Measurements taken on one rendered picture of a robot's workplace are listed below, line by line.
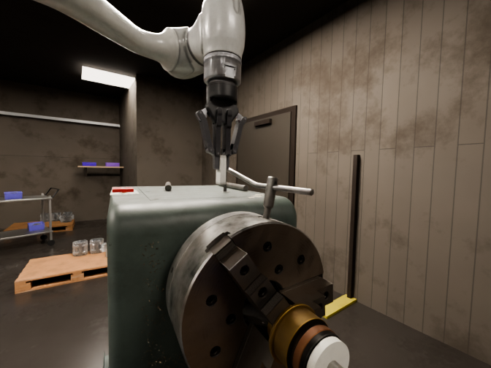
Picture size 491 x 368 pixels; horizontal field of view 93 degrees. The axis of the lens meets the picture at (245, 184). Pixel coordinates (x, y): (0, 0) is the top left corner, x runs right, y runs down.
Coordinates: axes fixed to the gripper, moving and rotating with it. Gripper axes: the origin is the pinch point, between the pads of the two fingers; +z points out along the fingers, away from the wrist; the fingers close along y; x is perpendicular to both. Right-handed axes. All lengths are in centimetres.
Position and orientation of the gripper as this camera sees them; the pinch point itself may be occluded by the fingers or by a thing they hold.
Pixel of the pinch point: (221, 169)
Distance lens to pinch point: 57.8
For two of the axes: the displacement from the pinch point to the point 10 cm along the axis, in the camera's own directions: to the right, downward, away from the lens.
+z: -0.2, 10.0, 0.6
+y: 8.8, -0.1, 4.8
